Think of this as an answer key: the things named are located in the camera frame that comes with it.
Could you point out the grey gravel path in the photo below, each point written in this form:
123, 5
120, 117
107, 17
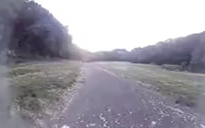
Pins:
106, 103

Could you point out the grass verge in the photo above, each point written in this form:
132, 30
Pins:
40, 85

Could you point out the grass field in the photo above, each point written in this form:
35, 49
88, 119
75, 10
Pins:
170, 81

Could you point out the row of trees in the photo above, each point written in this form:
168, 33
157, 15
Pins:
176, 50

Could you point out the wood of dark trees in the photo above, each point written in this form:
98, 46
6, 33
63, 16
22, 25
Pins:
30, 33

